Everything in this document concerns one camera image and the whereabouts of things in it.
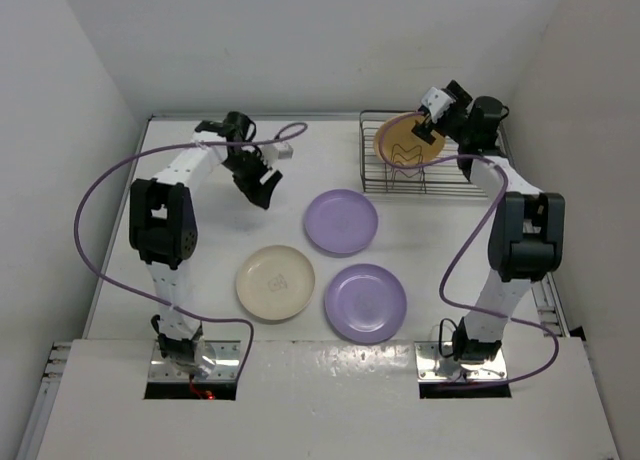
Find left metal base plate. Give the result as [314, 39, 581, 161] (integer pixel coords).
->
[147, 341, 240, 383]

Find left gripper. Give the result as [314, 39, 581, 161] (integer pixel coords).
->
[222, 148, 282, 210]

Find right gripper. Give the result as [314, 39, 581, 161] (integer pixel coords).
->
[412, 82, 473, 147]

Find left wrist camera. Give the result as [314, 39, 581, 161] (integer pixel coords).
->
[261, 141, 294, 164]

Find wire dish rack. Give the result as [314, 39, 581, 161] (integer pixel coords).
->
[359, 110, 486, 199]

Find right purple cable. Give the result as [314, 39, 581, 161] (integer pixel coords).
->
[377, 111, 561, 386]

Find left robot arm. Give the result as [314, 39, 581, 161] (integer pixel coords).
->
[129, 112, 293, 374]

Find purple plate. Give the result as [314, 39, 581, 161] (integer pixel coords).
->
[303, 189, 379, 256]
[324, 263, 408, 345]

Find purple cable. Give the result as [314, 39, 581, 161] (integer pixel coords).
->
[377, 111, 561, 386]
[72, 121, 309, 381]

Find orange plate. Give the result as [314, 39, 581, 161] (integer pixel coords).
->
[373, 113, 446, 168]

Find metal base plate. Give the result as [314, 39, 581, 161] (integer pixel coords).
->
[147, 341, 240, 383]
[414, 341, 508, 384]

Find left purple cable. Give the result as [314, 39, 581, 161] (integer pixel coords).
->
[72, 121, 309, 381]

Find cream plate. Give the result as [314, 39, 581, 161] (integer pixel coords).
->
[235, 245, 316, 322]

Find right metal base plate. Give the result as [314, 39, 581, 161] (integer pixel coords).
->
[414, 341, 508, 384]

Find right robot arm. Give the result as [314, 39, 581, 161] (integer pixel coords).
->
[411, 81, 565, 363]

